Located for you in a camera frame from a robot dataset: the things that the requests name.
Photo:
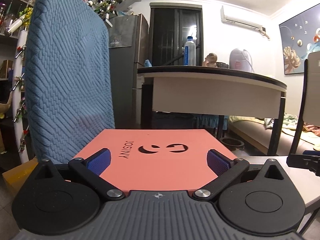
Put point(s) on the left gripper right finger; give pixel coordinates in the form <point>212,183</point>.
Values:
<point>229,172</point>

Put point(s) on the clear plastic water bottle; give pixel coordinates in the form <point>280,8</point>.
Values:
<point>190,52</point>

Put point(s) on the white curved dining table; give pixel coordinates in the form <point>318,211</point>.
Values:
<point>214,91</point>

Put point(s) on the beige sofa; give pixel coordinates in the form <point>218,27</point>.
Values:
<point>257,132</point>

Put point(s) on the black frame white chair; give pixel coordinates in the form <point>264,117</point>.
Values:
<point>309,108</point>

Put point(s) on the pink box lid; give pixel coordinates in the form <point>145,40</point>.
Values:
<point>156,160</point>

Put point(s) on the black trash bin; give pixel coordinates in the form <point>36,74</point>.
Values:
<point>232,144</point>

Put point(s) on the white air conditioner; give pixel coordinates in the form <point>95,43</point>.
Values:
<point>243,18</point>

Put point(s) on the small brown figurine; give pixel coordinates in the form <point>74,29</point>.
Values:
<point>210,60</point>

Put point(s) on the grey refrigerator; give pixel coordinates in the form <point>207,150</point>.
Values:
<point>129,44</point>

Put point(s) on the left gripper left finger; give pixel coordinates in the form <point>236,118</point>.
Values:
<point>87,172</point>

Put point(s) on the framed wall painting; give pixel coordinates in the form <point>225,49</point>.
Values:
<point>299,38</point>

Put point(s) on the dark window door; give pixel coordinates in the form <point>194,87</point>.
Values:
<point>170,25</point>

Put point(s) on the blue covered chair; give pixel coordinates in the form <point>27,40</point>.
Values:
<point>67,78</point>

